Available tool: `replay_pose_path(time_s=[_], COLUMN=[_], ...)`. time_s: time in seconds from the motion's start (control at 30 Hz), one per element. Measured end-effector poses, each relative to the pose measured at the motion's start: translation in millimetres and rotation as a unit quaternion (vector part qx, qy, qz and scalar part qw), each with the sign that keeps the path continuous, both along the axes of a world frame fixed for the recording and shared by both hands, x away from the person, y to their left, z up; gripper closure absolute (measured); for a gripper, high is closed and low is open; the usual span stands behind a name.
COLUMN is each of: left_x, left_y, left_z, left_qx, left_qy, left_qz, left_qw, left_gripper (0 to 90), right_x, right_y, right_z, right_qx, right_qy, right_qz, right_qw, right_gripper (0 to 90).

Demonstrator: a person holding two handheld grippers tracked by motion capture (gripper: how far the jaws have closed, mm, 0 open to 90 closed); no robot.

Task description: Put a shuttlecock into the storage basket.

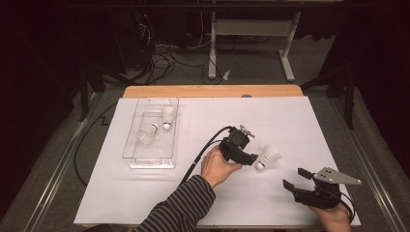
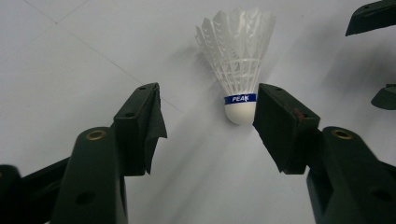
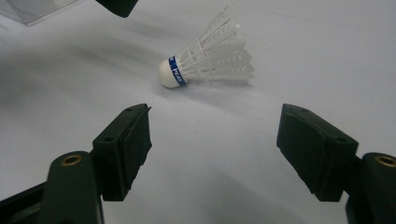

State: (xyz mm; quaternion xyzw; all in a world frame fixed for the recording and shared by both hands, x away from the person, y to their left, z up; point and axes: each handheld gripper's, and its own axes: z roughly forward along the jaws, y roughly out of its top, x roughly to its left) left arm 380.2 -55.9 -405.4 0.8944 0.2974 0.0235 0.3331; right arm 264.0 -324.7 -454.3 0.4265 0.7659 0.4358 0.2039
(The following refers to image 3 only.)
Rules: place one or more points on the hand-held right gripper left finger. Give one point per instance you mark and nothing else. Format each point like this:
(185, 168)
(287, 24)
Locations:
(124, 152)

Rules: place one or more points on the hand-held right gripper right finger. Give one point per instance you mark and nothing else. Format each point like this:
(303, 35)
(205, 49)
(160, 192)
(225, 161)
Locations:
(317, 152)

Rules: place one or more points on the clear plastic tray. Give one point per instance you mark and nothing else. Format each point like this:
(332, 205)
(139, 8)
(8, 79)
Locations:
(34, 11)

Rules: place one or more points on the white shuttlecock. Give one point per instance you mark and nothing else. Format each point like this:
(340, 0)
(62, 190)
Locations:
(214, 56)

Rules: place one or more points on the white table mat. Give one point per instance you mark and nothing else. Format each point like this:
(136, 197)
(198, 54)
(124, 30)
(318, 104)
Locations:
(218, 140)

